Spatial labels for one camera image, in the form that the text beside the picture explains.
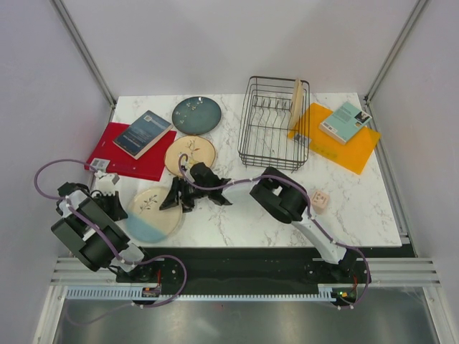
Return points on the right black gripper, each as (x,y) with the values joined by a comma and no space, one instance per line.
(172,199)

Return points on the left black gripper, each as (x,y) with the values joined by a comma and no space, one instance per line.
(117,211)

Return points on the beige and blue plate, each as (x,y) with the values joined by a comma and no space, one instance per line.
(146,223)

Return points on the beige bird plate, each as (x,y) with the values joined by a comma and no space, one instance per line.
(198,150)
(297,102)

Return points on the dark teal ceramic plate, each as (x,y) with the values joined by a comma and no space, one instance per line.
(196,115)

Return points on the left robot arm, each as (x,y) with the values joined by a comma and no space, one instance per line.
(88,227)

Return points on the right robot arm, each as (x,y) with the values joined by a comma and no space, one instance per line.
(283,198)

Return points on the red notebook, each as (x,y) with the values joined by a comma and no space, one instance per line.
(108,157)

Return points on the dark blue book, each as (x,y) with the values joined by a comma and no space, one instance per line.
(142,134)

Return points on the pink cube power adapter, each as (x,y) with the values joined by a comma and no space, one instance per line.
(319,201)

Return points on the orange translucent cutting mat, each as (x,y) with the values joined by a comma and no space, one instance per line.
(353,155)

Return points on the light teal paperback book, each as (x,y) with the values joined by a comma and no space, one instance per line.
(345,122)

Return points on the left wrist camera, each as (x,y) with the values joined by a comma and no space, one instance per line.
(105,183)

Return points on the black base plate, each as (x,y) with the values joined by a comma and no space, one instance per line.
(242,270)

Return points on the black wire dish rack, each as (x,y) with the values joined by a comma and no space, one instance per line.
(263,137)

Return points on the white slotted cable duct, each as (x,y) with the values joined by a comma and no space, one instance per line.
(137,293)

